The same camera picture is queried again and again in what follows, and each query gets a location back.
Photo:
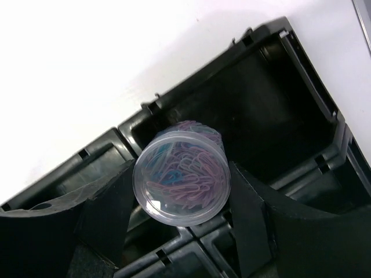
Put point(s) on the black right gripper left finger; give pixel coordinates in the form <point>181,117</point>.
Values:
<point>80,234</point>

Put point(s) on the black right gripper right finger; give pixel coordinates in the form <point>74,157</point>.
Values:
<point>300,240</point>

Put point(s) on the clear paperclip jar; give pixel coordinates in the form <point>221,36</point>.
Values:
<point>182,177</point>

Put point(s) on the black compartment organizer tray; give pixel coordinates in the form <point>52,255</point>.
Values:
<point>277,121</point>

